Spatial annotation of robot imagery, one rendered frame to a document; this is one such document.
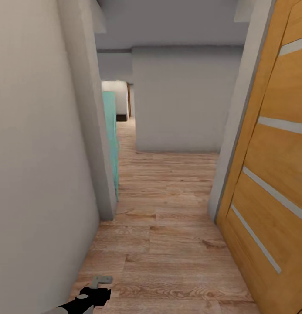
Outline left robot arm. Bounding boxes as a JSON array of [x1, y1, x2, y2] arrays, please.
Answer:
[[42, 275, 113, 314]]

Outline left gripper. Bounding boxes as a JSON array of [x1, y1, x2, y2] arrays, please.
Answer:
[[80, 287, 111, 307]]

